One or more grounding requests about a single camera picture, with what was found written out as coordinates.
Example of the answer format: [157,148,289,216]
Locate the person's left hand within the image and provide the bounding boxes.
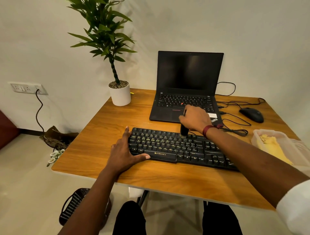
[106,126,151,175]

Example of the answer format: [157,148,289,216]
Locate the person's right hand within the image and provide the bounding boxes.
[179,104,213,135]

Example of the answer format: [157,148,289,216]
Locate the black cleaning brush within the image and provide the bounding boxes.
[180,110,189,139]

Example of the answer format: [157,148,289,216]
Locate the black keyboard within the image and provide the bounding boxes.
[128,127,239,172]

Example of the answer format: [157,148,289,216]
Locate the clear plastic container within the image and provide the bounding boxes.
[251,128,310,170]

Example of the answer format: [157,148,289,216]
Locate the yellow cloth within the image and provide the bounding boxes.
[256,134,294,166]

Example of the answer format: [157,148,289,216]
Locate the clear lid with orange clips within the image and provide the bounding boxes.
[288,138,310,177]

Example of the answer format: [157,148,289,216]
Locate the person's right forearm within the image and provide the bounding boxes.
[207,128,310,209]

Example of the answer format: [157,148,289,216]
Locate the person's left forearm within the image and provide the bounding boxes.
[57,167,121,235]

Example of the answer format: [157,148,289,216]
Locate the person's black trousers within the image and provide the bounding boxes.
[112,200,243,235]

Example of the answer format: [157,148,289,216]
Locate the person's white shirt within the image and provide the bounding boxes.
[276,179,310,235]

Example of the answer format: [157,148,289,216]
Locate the red wrist band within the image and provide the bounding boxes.
[202,123,224,139]

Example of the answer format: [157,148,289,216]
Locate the black laptop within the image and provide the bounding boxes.
[149,51,224,126]

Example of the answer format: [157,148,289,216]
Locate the black computer mouse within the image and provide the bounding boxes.
[239,107,264,124]

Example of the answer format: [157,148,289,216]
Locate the white plant pot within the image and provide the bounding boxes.
[108,80,132,107]

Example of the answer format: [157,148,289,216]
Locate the white flower bunch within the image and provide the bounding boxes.
[46,148,65,168]

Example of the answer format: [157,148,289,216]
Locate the brown patterned bag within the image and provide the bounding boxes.
[39,126,79,150]

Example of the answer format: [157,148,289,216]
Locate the black woven basket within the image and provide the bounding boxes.
[59,188,112,229]

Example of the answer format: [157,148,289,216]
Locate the dark brown cabinet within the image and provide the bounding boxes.
[0,109,20,150]

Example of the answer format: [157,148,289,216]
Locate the green leafy plant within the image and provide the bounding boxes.
[65,0,138,85]

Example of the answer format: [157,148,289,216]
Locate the black laptop charger cable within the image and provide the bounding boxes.
[215,82,237,97]

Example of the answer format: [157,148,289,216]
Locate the black mouse cable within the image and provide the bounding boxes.
[216,97,266,114]

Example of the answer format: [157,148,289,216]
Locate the black wall power cable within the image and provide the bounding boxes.
[35,89,45,133]

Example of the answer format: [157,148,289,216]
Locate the white wall socket panel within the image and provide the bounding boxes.
[7,82,49,96]

